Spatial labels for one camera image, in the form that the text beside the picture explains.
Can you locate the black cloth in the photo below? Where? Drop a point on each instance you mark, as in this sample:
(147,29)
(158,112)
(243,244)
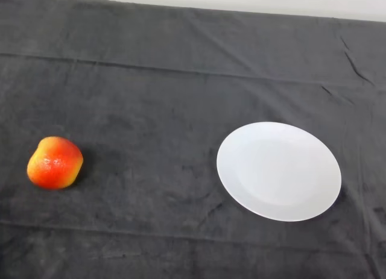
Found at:
(150,80)

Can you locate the red yellow apple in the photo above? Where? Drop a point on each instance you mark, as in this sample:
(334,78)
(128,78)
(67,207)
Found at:
(55,164)

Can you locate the white round plate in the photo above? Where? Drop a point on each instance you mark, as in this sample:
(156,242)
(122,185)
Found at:
(279,172)

